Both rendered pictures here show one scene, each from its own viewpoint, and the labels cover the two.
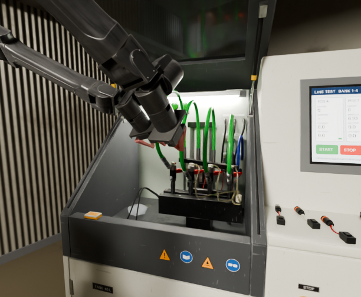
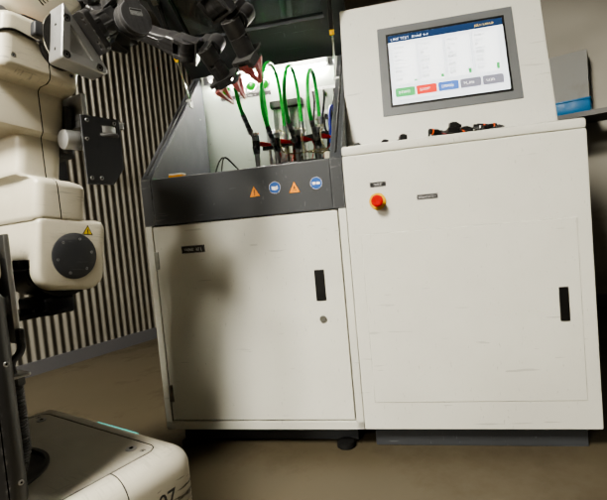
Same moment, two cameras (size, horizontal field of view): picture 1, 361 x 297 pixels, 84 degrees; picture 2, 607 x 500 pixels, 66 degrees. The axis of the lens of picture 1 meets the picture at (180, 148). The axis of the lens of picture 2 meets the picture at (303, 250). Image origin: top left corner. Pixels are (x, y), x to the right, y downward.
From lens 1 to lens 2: 108 cm
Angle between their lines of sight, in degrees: 5
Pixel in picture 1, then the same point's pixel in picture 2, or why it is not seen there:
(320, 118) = (397, 63)
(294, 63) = (370, 15)
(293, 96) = (372, 47)
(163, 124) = (243, 49)
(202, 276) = (291, 202)
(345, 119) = (419, 61)
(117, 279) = (208, 234)
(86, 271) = (174, 236)
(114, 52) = not seen: outside the picture
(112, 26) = not seen: outside the picture
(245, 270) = (327, 185)
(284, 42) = not seen: hidden behind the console
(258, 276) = (337, 187)
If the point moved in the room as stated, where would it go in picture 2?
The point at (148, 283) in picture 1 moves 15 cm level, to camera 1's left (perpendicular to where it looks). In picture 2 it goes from (240, 227) to (194, 231)
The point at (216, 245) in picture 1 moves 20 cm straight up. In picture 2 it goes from (300, 168) to (294, 105)
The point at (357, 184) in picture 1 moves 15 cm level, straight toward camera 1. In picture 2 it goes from (433, 118) to (416, 112)
